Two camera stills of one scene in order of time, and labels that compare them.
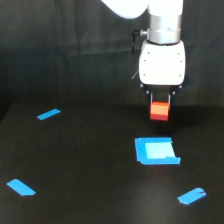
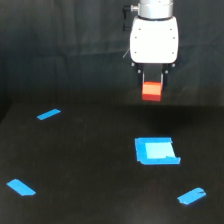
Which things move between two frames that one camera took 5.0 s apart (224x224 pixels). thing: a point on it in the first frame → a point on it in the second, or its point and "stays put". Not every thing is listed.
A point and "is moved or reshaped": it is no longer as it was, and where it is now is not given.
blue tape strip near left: (19, 187) stays put
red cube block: (159, 111) is moved or reshaped
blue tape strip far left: (48, 114) stays put
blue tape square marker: (156, 151) stays put
